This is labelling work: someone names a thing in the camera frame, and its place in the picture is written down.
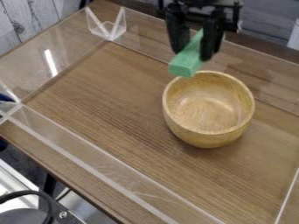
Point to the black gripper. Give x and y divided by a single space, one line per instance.
198 10

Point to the green rectangular block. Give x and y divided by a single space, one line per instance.
187 61

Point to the light wooden bowl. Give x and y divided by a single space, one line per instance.
208 108

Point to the black table leg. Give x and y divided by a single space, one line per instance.
49 185

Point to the black metal bracket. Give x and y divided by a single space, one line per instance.
55 212

